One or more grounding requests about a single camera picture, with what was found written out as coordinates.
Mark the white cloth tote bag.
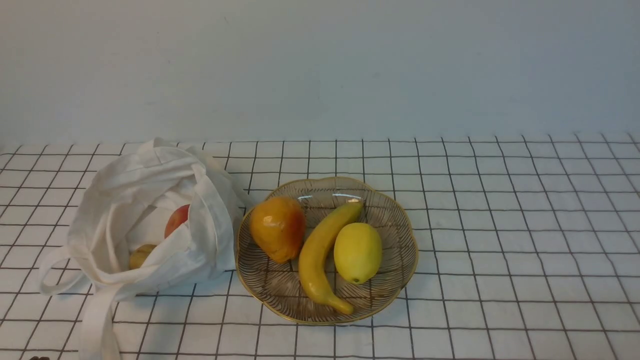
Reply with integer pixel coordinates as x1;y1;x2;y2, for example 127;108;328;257
38;137;252;360

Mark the brown yellow potato fruit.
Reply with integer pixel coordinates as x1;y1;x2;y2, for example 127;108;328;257
128;244;157;271

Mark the glass bowl with gold rim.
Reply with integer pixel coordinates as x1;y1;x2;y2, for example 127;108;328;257
235;177;419;325

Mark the yellow banana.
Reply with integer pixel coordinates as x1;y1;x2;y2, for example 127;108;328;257
298;202;364;315

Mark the yellow lemon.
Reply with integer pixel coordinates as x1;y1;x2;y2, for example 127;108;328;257
333;222;383;285

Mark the red apple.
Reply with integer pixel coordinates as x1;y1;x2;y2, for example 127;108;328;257
164;203;190;239

